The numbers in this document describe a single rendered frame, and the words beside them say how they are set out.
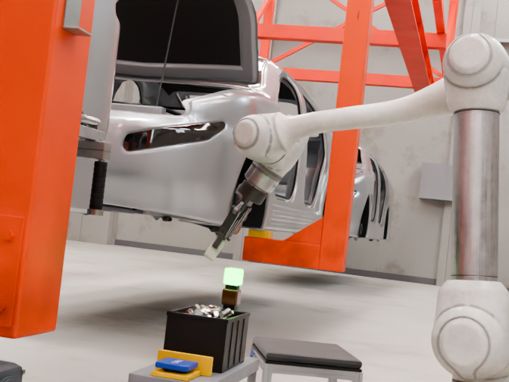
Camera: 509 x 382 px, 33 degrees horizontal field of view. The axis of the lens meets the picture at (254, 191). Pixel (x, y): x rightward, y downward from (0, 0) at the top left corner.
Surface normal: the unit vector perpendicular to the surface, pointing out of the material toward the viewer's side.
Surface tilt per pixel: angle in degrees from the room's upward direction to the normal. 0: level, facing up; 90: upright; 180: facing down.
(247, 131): 91
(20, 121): 90
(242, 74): 119
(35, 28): 90
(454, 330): 96
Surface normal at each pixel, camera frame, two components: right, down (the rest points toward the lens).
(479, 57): -0.45, -0.27
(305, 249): -0.24, -0.06
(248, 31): -0.47, 0.48
